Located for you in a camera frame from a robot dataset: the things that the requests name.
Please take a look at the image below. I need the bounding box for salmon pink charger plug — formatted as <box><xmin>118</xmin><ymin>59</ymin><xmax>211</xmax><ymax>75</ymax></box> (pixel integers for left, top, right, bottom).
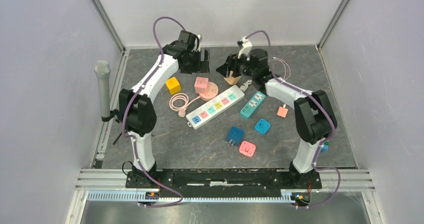
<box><xmin>276</xmin><ymin>104</ymin><xmax>289</xmax><ymax>118</ymax></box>

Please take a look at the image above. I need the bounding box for red-pink cube adapter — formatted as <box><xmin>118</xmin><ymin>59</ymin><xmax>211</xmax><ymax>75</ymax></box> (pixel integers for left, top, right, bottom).
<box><xmin>238</xmin><ymin>141</ymin><xmax>257</xmax><ymax>158</ymax></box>

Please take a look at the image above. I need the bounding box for light blue cable duct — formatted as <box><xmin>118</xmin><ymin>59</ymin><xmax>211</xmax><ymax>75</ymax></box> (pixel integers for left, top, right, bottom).
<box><xmin>87</xmin><ymin>190</ymin><xmax>309</xmax><ymax>204</ymax></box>

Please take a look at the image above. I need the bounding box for light blue plug adapter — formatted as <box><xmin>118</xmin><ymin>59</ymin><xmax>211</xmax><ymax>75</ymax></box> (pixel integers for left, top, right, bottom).
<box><xmin>254</xmin><ymin>118</ymin><xmax>271</xmax><ymax>135</ymax></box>

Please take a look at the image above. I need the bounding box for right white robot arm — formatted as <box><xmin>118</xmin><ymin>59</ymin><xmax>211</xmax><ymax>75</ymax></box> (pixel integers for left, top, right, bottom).
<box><xmin>216</xmin><ymin>48</ymin><xmax>337</xmax><ymax>188</ymax></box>

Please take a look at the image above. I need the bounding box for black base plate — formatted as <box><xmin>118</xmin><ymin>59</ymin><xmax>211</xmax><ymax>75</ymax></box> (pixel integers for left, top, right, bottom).
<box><xmin>124</xmin><ymin>168</ymin><xmax>322</xmax><ymax>199</ymax></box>

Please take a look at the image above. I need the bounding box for pink coiled cable with plug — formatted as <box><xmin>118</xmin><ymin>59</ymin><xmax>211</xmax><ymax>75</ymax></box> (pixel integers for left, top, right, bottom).
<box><xmin>168</xmin><ymin>92</ymin><xmax>201</xmax><ymax>118</ymax></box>

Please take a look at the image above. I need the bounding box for white coiled cord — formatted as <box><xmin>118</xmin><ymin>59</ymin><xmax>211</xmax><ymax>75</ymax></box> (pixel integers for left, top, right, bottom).
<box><xmin>239</xmin><ymin>79</ymin><xmax>254</xmax><ymax>93</ymax></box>

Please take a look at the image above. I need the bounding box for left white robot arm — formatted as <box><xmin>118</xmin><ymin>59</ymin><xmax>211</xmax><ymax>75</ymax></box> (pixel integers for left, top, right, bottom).
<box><xmin>118</xmin><ymin>30</ymin><xmax>210</xmax><ymax>188</ymax></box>

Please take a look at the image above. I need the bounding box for white multicolour power strip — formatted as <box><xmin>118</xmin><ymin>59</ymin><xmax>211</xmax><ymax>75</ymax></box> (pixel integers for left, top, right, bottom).
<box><xmin>185</xmin><ymin>85</ymin><xmax>245</xmax><ymax>130</ymax></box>

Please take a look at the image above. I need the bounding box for teal power strip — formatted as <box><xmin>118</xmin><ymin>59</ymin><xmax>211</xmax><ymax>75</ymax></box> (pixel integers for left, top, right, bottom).
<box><xmin>240</xmin><ymin>91</ymin><xmax>266</xmax><ymax>120</ymax></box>

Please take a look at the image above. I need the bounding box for yellow cube adapter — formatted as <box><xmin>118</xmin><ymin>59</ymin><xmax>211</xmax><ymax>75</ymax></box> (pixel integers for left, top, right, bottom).
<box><xmin>165</xmin><ymin>76</ymin><xmax>182</xmax><ymax>95</ymax></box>

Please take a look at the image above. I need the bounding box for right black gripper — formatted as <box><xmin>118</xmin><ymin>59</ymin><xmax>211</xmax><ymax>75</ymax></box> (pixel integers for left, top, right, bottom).
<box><xmin>216</xmin><ymin>51</ymin><xmax>256</xmax><ymax>79</ymax></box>

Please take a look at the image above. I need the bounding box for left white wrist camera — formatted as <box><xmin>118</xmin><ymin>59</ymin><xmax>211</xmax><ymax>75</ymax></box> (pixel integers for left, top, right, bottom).
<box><xmin>194</xmin><ymin>34</ymin><xmax>202</xmax><ymax>52</ymax></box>

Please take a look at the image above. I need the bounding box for grey microphone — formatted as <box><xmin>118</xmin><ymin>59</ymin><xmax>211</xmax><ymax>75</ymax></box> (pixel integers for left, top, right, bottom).
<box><xmin>94</xmin><ymin>60</ymin><xmax>112</xmax><ymax>122</ymax></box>

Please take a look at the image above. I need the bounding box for thin pink charger cable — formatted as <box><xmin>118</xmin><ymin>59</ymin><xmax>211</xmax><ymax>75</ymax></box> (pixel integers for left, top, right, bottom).
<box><xmin>268</xmin><ymin>57</ymin><xmax>292</xmax><ymax>83</ymax></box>

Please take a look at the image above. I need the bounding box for blue green block stack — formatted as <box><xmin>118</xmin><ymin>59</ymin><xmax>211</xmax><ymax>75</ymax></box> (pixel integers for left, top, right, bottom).
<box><xmin>320</xmin><ymin>141</ymin><xmax>329</xmax><ymax>153</ymax></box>

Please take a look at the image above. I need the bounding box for dark blue cube adapter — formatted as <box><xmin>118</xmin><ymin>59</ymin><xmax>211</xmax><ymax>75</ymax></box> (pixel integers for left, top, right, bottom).
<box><xmin>225</xmin><ymin>126</ymin><xmax>245</xmax><ymax>147</ymax></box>

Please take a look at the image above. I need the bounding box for pink round socket base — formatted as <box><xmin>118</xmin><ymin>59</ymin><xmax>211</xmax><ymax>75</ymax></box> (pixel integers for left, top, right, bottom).
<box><xmin>199</xmin><ymin>81</ymin><xmax>219</xmax><ymax>102</ymax></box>

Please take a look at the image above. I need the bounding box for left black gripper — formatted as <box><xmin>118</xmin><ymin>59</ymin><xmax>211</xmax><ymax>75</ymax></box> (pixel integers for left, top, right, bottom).
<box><xmin>180</xmin><ymin>49</ymin><xmax>210</xmax><ymax>75</ymax></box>

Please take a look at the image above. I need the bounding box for beige cube adapter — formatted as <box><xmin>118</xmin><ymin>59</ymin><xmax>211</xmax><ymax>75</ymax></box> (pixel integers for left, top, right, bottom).
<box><xmin>224</xmin><ymin>76</ymin><xmax>242</xmax><ymax>85</ymax></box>

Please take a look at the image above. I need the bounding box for pink cube adapter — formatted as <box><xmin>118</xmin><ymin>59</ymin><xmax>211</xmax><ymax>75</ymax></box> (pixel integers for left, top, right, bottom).
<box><xmin>194</xmin><ymin>76</ymin><xmax>209</xmax><ymax>95</ymax></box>

